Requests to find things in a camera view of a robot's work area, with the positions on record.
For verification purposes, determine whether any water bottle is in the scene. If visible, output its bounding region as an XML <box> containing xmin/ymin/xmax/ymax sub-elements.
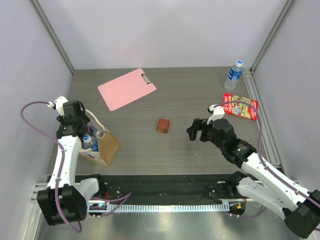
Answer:
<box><xmin>224</xmin><ymin>60</ymin><xmax>244</xmax><ymax>92</ymax></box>
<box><xmin>82</xmin><ymin>134</ymin><xmax>99</xmax><ymax>153</ymax></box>

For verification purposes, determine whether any red bull can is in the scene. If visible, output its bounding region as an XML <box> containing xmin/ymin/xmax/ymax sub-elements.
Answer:
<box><xmin>86</xmin><ymin>120</ymin><xmax>103</xmax><ymax>137</ymax></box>
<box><xmin>95</xmin><ymin>130</ymin><xmax>108</xmax><ymax>140</ymax></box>

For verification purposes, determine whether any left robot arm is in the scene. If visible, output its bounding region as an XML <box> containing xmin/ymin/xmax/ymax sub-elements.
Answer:
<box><xmin>36</xmin><ymin>96</ymin><xmax>107</xmax><ymax>226</ymax></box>

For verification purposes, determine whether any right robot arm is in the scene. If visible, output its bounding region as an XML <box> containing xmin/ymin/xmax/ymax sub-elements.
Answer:
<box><xmin>186</xmin><ymin>118</ymin><xmax>320</xmax><ymax>239</ymax></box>

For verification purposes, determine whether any red cube power adapter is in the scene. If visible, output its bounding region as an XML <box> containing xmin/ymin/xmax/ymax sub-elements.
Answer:
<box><xmin>156</xmin><ymin>118</ymin><xmax>170</xmax><ymax>134</ymax></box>

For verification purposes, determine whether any red book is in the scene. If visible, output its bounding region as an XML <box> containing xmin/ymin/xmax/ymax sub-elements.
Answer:
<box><xmin>222</xmin><ymin>93</ymin><xmax>259</xmax><ymax>121</ymax></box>

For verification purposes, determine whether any pink clipboard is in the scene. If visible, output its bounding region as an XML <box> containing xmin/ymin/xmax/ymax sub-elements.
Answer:
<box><xmin>97</xmin><ymin>68</ymin><xmax>157</xmax><ymax>111</ymax></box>

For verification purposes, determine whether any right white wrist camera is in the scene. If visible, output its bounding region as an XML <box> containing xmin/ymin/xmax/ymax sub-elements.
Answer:
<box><xmin>206</xmin><ymin>105</ymin><xmax>225</xmax><ymax>125</ymax></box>

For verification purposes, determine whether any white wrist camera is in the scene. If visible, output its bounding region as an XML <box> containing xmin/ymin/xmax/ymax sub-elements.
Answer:
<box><xmin>46</xmin><ymin>96</ymin><xmax>68</xmax><ymax>117</ymax></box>
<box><xmin>206</xmin><ymin>105</ymin><xmax>225</xmax><ymax>125</ymax></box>

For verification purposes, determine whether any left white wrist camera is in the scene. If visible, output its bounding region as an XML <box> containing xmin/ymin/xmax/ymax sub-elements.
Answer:
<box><xmin>46</xmin><ymin>96</ymin><xmax>68</xmax><ymax>117</ymax></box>

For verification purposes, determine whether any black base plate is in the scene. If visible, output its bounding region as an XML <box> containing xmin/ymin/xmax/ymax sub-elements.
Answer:
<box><xmin>94</xmin><ymin>174</ymin><xmax>243</xmax><ymax>206</ymax></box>

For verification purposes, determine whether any slotted cable duct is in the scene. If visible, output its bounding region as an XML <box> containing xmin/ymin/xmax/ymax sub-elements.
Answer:
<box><xmin>88</xmin><ymin>202</ymin><xmax>230</xmax><ymax>214</ymax></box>

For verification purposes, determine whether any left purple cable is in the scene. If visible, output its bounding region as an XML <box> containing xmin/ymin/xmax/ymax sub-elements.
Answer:
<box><xmin>19</xmin><ymin>100</ymin><xmax>132</xmax><ymax>234</ymax></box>

